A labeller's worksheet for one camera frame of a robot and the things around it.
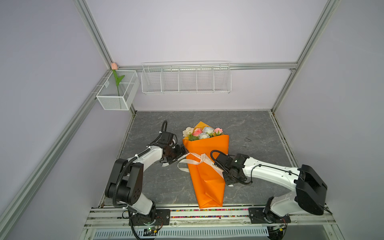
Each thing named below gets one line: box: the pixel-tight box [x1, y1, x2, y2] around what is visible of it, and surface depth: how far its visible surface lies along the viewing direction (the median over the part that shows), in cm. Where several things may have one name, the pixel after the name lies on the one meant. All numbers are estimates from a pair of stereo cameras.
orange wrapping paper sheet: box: [182, 134, 229, 209], surface depth 86 cm
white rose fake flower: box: [199, 126, 215, 140], surface depth 103 cm
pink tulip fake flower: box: [111, 62, 125, 97], surface depth 92 cm
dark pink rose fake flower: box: [192, 128, 203, 137], surface depth 104 cm
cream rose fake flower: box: [182, 127, 194, 137], surface depth 106 cm
